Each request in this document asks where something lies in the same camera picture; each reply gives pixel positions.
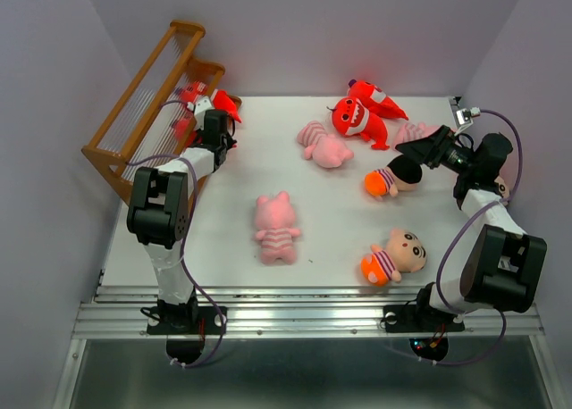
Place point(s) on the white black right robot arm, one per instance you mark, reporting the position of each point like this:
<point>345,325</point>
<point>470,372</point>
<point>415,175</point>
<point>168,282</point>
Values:
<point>504,266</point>

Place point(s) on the pink striped pig plush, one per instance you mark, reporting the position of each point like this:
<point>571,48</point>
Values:
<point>325,149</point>
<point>275,220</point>
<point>410,132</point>

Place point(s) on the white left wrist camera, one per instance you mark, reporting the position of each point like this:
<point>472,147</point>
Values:
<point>200,105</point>

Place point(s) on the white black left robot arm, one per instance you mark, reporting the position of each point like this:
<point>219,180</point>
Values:
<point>162,202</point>

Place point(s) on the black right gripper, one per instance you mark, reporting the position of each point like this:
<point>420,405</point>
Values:
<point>430,149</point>

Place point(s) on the pink striped pig plush back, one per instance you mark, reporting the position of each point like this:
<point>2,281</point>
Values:
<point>325,149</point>

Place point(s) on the pink striped pig plush front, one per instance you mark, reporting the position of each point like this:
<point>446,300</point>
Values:
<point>275,220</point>

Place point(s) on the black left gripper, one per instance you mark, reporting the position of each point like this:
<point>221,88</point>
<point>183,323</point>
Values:
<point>229,141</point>

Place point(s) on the pink striped pig plush right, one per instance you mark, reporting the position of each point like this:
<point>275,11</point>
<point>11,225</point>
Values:
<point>410,132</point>

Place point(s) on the red shark plush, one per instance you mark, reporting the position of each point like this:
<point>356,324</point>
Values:
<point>351,118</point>
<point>375,100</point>
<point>179,128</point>
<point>194,91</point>

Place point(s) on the boy doll orange pants right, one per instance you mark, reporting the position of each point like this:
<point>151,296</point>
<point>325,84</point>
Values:
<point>503,190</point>

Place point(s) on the boy doll orange pants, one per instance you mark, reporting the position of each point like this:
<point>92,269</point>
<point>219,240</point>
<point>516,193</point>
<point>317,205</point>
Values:
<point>401,174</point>
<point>404,253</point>
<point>503,190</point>

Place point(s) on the aluminium front mounting rail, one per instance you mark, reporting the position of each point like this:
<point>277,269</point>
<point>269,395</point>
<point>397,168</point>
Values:
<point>114,312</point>

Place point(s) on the wooden tiered shelf rack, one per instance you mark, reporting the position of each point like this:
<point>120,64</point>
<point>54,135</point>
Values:
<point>139,125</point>

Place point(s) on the boy doll orange pants middle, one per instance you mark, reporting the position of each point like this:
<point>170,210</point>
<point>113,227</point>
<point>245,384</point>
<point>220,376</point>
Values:
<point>401,174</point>

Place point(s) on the boy doll orange pants front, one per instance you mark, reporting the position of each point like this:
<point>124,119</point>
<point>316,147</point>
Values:
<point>404,253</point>

